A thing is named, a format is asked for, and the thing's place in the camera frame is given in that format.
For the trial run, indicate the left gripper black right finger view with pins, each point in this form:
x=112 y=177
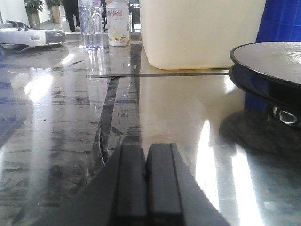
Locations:
x=174 y=197

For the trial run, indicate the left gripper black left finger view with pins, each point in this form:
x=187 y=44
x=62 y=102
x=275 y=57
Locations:
x=116 y=196

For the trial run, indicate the glossy cream plate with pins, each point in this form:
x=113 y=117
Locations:
x=271 y=71

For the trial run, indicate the cream plastic bin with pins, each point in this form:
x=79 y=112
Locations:
x=197 y=34

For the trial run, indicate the white drink bottle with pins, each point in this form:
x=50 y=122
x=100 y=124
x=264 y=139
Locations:
x=117 y=12

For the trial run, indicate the clear water bottle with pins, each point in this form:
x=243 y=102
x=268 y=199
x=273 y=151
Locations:
x=90 y=16

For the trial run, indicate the white game controller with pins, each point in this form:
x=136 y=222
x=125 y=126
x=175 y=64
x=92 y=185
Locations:
x=21 y=34

